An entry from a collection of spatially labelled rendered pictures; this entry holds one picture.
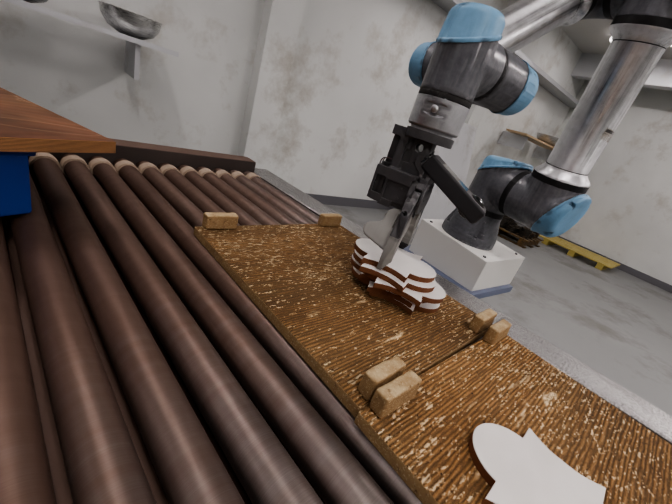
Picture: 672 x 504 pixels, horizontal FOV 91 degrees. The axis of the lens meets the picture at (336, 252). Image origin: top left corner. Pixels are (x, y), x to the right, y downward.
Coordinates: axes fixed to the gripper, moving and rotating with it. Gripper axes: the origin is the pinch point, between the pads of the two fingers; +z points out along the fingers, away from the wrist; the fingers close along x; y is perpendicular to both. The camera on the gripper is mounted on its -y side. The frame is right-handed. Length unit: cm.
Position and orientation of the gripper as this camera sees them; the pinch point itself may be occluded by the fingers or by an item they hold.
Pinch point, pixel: (394, 258)
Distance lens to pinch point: 56.3
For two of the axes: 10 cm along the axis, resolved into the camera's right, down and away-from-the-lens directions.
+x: -4.2, 2.4, -8.7
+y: -8.6, -4.2, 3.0
